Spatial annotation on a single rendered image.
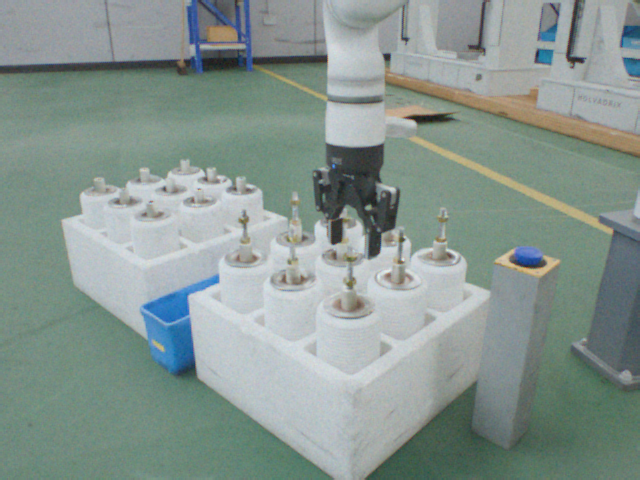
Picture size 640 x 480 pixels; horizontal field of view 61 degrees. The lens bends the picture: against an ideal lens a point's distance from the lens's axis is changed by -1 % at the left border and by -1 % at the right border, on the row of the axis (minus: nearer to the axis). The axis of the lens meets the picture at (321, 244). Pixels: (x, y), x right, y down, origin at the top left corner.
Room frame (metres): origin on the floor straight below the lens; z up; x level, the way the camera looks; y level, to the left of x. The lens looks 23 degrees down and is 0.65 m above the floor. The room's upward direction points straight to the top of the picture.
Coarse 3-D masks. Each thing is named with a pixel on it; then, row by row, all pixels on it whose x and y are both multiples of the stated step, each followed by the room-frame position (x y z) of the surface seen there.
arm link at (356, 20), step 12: (336, 0) 0.65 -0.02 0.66; (348, 0) 0.64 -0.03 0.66; (360, 0) 0.64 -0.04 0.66; (372, 0) 0.65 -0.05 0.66; (384, 0) 0.65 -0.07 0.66; (396, 0) 0.66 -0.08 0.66; (408, 0) 0.67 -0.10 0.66; (336, 12) 0.67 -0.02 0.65; (348, 12) 0.65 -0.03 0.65; (360, 12) 0.65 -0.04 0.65; (372, 12) 0.65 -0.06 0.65; (384, 12) 0.65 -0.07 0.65; (348, 24) 0.67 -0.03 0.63; (360, 24) 0.66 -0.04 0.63; (372, 24) 0.66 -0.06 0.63
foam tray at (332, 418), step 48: (480, 288) 0.89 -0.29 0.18; (240, 336) 0.76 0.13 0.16; (384, 336) 0.73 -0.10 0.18; (432, 336) 0.73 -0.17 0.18; (480, 336) 0.85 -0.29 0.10; (240, 384) 0.77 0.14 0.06; (288, 384) 0.68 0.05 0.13; (336, 384) 0.61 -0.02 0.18; (384, 384) 0.64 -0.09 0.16; (432, 384) 0.74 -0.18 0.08; (288, 432) 0.68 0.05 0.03; (336, 432) 0.61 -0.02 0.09; (384, 432) 0.65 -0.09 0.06
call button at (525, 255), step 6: (516, 252) 0.72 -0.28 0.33; (522, 252) 0.72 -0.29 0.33; (528, 252) 0.72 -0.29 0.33; (534, 252) 0.72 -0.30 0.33; (540, 252) 0.72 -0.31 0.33; (516, 258) 0.72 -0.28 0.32; (522, 258) 0.71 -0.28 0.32; (528, 258) 0.70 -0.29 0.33; (534, 258) 0.70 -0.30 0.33; (540, 258) 0.70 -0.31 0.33; (528, 264) 0.71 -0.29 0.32; (534, 264) 0.71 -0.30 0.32
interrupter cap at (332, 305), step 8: (328, 296) 0.72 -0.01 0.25; (336, 296) 0.73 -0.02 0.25; (360, 296) 0.73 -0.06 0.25; (368, 296) 0.72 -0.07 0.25; (328, 304) 0.70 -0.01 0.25; (336, 304) 0.70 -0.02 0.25; (360, 304) 0.71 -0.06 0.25; (368, 304) 0.70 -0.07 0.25; (328, 312) 0.68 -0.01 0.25; (336, 312) 0.68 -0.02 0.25; (344, 312) 0.68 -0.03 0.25; (352, 312) 0.68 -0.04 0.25; (360, 312) 0.68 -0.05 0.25; (368, 312) 0.68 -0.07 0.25
